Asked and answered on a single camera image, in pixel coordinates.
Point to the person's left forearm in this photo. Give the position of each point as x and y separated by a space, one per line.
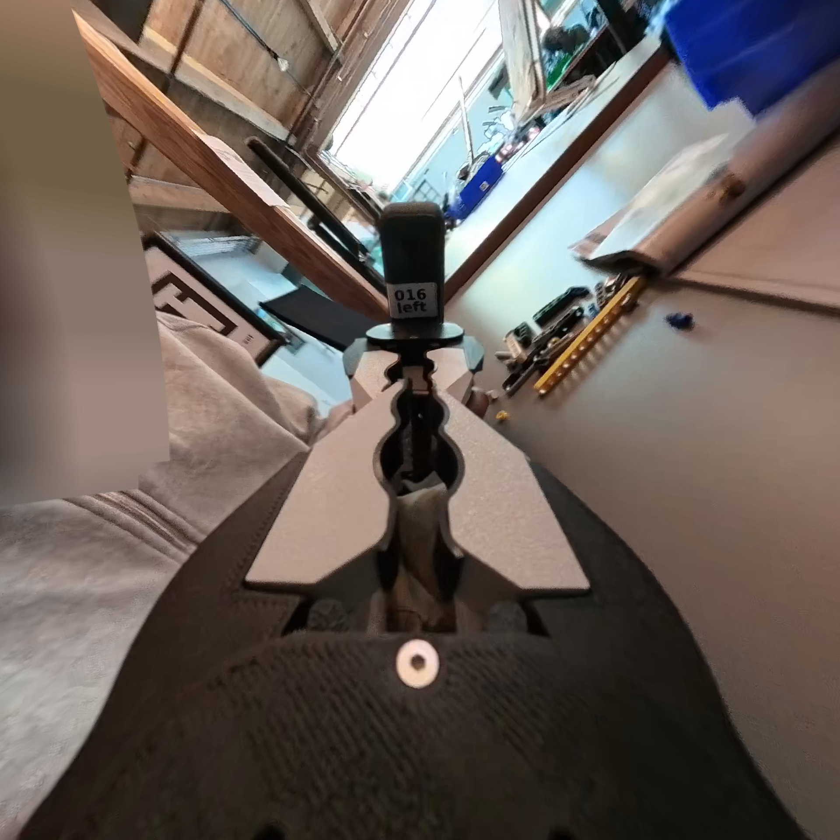
249 394

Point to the long yellow lego beam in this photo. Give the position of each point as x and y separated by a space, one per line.
584 341

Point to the pile of loose lego pieces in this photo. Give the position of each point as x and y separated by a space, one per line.
558 305

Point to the small grey black lego piece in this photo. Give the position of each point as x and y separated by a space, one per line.
417 426

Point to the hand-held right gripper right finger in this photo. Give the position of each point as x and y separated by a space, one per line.
518 512

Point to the blue plastic bin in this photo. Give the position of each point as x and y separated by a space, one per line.
482 190
741 46

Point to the flat lego instruction booklet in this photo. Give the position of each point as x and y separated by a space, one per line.
774 249

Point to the curled paper booklet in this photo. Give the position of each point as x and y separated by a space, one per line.
656 210

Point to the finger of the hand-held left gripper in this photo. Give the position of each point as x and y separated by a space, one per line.
371 377
453 371

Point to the wooden table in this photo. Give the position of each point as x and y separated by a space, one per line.
197 151

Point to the cluttered shelf rack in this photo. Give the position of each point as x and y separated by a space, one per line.
564 39

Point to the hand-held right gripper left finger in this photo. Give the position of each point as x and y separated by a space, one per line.
321 518

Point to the black white patterned board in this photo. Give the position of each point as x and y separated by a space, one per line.
197 289

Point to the blue lego pin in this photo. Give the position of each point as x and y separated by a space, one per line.
679 320

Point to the bright window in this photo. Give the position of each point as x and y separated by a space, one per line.
407 79

